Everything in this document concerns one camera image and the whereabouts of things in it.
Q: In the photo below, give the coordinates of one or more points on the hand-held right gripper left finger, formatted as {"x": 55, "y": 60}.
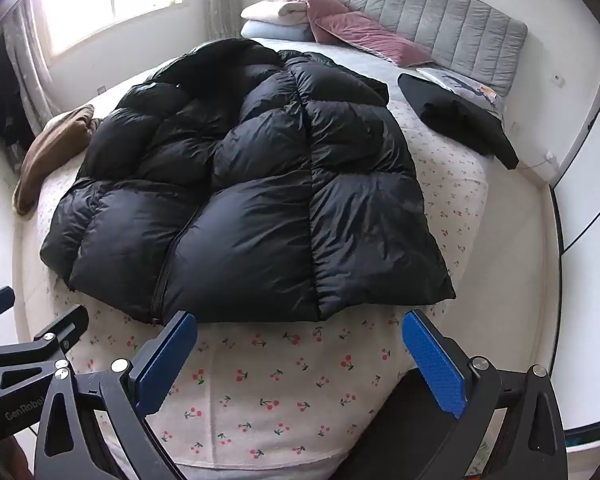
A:
{"x": 165, "y": 360}

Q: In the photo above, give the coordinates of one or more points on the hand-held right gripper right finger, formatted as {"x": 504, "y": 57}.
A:
{"x": 432, "y": 365}

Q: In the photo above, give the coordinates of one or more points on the black puffer jacket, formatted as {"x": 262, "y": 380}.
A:
{"x": 260, "y": 185}

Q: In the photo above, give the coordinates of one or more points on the hanging dark clothes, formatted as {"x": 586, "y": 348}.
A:
{"x": 2, "y": 95}

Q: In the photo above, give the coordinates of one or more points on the person's left hand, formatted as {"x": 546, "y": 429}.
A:
{"x": 12, "y": 460}

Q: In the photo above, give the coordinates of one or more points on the person's dark pants leg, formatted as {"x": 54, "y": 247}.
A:
{"x": 395, "y": 435}

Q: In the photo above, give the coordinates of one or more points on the bed with cherry print sheet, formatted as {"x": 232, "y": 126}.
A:
{"x": 280, "y": 385}

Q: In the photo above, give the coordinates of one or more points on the brown blanket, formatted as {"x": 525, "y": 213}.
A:
{"x": 55, "y": 150}

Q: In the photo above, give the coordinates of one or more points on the white wardrobe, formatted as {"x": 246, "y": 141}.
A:
{"x": 595, "y": 200}

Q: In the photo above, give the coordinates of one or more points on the black folded garment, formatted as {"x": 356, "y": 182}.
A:
{"x": 455, "y": 115}

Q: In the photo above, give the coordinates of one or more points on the printed white pillow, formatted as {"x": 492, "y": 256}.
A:
{"x": 472, "y": 87}

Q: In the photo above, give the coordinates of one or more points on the window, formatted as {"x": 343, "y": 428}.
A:
{"x": 110, "y": 0}

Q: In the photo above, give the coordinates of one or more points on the large pink velvet pillow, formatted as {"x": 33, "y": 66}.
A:
{"x": 370, "y": 35}

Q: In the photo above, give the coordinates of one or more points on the light blue folded blanket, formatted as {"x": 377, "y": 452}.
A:
{"x": 275, "y": 31}

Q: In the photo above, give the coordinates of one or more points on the grey padded headboard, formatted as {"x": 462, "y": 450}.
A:
{"x": 445, "y": 15}

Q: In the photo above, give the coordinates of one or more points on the white folded blanket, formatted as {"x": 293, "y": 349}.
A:
{"x": 275, "y": 12}

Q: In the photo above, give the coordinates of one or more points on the small pink velvet pillow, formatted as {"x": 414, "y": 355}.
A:
{"x": 310, "y": 2}

